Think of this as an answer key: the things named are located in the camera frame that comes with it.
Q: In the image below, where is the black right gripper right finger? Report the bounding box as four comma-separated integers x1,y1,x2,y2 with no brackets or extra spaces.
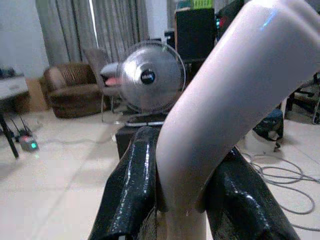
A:
196,146,301,240

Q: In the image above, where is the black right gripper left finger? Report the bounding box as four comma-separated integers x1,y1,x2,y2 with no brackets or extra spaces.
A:
88,125,161,240

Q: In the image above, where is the white bent handle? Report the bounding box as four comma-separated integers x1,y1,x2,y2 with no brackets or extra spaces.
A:
155,0,320,240

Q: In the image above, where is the black bag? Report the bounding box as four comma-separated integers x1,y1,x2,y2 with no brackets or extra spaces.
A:
252,108,285,152

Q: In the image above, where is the brown armchair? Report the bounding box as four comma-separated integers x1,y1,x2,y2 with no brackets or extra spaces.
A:
41,62,111,119

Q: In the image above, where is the black router with green light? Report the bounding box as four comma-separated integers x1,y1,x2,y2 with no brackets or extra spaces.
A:
9,117,40,153

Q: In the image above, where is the grey standing fan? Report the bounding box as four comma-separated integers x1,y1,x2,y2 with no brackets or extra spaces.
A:
99,39,187,126

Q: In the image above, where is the grey-brown chair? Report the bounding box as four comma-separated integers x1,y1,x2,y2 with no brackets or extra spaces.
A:
82,47,121,123

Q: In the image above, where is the brown cardboard box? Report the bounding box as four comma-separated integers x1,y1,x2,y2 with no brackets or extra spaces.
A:
24,77,50,112

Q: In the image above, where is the white table with black leg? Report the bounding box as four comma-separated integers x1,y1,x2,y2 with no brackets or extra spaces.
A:
0,72,31,160

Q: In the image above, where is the grey curtain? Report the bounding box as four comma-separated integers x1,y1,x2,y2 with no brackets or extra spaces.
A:
34,0,151,67

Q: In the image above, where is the large black speaker box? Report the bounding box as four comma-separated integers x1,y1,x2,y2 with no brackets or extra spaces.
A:
174,7,216,61

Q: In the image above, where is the black device with teal light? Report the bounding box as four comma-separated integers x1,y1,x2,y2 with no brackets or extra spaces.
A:
214,0,245,41

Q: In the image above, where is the green labelled box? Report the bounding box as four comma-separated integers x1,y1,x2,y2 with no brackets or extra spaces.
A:
191,0,215,10

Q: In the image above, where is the grey coiled floor cable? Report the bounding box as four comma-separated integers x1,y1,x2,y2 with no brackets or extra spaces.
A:
239,152,320,231

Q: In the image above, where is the black metal frame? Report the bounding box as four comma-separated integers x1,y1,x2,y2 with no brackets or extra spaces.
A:
284,72,320,126

